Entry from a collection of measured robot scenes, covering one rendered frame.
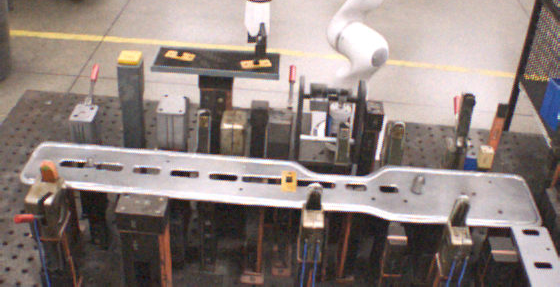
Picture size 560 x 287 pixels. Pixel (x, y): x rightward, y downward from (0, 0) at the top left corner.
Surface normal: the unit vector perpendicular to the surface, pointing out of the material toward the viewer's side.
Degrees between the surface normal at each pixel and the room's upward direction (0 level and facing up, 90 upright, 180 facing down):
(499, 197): 0
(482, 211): 0
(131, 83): 90
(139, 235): 90
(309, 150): 0
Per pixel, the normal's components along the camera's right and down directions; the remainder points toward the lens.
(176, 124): -0.04, 0.55
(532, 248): 0.07, -0.84
